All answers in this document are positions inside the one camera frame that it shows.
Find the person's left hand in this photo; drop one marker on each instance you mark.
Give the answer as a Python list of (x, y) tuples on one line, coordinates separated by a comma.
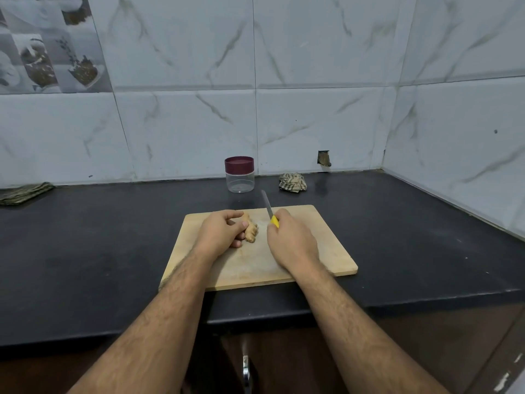
[(217, 235)]

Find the person's right hand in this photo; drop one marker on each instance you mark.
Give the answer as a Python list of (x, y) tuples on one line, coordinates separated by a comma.
[(291, 240)]

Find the beige ginger root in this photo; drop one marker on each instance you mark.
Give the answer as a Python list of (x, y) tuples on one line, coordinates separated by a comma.
[(250, 234)]

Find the wooden cutting board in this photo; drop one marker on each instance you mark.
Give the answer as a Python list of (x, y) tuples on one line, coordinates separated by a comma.
[(328, 254)]

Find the clear jar maroon lid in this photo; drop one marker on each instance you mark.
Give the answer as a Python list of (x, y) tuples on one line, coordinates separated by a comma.
[(239, 184)]

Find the person's left forearm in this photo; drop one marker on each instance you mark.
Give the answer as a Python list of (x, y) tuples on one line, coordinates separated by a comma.
[(156, 332)]

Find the person's right forearm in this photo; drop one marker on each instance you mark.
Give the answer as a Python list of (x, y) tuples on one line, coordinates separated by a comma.
[(361, 340)]

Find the black countertop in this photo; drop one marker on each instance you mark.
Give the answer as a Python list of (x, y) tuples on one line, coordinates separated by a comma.
[(90, 250)]

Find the crumpled patterned cloth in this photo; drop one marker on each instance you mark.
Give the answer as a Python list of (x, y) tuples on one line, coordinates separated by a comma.
[(293, 183)]

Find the brown wooden cabinet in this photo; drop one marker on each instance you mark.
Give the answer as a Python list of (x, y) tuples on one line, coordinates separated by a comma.
[(459, 340)]

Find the folded green cloth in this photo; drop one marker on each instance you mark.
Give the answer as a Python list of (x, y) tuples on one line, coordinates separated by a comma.
[(23, 193)]

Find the decorative picture tiles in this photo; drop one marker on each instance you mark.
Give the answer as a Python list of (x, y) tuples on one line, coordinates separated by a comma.
[(49, 45)]

